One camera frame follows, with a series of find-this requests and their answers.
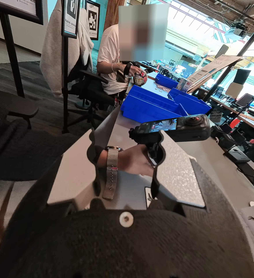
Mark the black support pillar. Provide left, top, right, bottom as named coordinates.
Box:
left=203, top=22, right=254, bottom=102

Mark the white ceiling projector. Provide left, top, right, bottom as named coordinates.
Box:
left=224, top=22, right=248, bottom=41

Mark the silver wrist bracelet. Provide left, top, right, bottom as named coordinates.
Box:
left=102, top=146, right=124, bottom=200

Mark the colourful puzzle ball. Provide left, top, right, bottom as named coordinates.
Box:
left=133, top=69, right=148, bottom=87

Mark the grey hooded jacket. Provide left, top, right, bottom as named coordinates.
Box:
left=40, top=0, right=95, bottom=98

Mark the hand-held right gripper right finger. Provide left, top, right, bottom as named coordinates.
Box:
left=150, top=130, right=206, bottom=208

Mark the black office chair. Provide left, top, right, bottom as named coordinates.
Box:
left=67, top=69, right=117, bottom=128

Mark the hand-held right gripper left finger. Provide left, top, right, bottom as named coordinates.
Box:
left=47, top=128, right=102, bottom=210

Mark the brown standing board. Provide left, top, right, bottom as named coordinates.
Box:
left=187, top=54, right=243, bottom=94

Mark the blue plastic bin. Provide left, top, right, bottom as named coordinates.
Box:
left=155, top=73, right=179, bottom=89
left=168, top=88, right=212, bottom=116
left=121, top=85, right=189, bottom=124

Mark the person's left hand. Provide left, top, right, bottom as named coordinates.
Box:
left=118, top=144, right=156, bottom=177

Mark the person's black knit sweater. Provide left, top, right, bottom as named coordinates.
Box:
left=0, top=102, right=29, bottom=161

